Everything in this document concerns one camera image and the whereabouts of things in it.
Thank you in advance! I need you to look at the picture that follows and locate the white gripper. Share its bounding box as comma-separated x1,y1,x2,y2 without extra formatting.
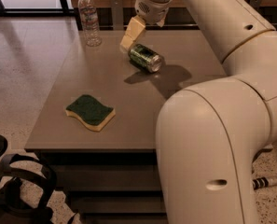
120,0,173,51

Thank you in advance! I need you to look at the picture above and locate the green soda can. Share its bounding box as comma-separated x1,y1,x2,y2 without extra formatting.
128,44,163,73

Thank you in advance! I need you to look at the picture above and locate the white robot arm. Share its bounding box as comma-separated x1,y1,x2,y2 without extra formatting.
121,0,277,224

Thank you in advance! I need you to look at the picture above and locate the clear plastic water bottle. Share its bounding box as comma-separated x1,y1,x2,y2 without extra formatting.
78,0,102,47

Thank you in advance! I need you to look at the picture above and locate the green and yellow sponge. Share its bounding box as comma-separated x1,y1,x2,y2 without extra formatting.
65,94,116,132

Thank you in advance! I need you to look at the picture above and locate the grey drawer cabinet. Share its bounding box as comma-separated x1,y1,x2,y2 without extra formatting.
23,30,273,224

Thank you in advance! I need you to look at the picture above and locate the top cabinet drawer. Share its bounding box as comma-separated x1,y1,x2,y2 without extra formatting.
52,165,160,191

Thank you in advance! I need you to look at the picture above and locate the cabinet drawer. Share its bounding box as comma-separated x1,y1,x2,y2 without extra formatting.
81,215,169,224
71,197,165,214
52,165,160,191

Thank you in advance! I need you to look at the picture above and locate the middle cabinet drawer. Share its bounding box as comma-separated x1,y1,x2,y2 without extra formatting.
71,197,165,214

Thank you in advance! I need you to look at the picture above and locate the bottom cabinet drawer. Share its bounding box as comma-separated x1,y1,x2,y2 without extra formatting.
81,215,169,224

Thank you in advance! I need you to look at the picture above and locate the left metal wall bracket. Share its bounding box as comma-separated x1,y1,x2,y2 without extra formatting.
110,0,124,30

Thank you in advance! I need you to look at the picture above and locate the metal wall bracket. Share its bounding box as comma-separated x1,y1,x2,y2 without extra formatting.
249,0,262,9
110,0,124,30

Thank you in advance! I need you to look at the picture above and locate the right metal wall bracket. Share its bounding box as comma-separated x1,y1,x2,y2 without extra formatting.
249,0,262,9

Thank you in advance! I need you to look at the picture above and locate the black white striped cable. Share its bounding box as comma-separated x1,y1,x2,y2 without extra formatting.
252,176,277,190

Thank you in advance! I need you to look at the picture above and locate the black bag with straps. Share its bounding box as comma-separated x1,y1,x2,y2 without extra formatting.
0,131,78,224

